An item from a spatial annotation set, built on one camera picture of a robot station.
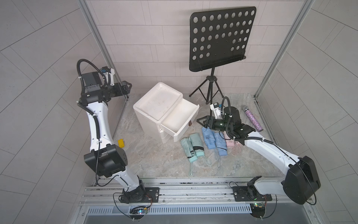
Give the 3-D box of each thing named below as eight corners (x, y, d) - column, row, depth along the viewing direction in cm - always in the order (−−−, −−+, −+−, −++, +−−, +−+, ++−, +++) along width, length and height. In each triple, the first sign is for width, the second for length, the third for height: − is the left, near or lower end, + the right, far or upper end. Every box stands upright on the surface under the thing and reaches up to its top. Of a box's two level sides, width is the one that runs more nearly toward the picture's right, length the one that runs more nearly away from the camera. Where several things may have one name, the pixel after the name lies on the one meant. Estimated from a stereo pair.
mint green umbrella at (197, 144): (196, 157, 85) (196, 155, 84) (189, 136, 95) (189, 134, 93) (206, 154, 87) (206, 153, 85) (197, 133, 96) (198, 132, 94)
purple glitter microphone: (256, 132, 97) (258, 130, 94) (241, 109, 111) (242, 106, 108) (260, 131, 98) (263, 129, 95) (245, 108, 111) (246, 105, 108)
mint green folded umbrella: (188, 163, 83) (188, 161, 81) (180, 141, 93) (180, 138, 90) (197, 160, 85) (198, 158, 82) (189, 138, 94) (189, 136, 91)
